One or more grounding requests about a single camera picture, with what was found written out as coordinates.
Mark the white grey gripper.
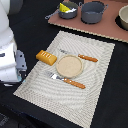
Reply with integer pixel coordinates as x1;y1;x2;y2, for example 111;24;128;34
0;46;27;83

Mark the orange bread loaf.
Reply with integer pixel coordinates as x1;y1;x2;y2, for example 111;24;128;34
36;50;57;66

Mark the yellow cheese wedge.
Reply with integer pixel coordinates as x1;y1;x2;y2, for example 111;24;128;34
59;3;71;13

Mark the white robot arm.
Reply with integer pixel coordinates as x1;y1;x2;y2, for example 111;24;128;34
0;0;27;86

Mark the round wooden plate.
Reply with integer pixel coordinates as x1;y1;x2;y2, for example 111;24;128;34
56;55;83;78

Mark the woven beige placemat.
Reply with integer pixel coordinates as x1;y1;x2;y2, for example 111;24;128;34
14;31;114;128

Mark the beige bowl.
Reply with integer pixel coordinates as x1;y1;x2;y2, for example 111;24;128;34
119;5;128;30

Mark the fork with orange handle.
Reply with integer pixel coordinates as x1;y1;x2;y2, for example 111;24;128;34
44;71;85;89

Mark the knife with orange handle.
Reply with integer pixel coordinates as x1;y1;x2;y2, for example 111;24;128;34
59;49;98;62

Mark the grey saucepan with handle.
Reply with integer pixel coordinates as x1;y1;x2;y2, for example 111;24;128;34
46;1;78;19

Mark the grey two-handled pot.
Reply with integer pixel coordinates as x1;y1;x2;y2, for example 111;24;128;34
79;1;108;24

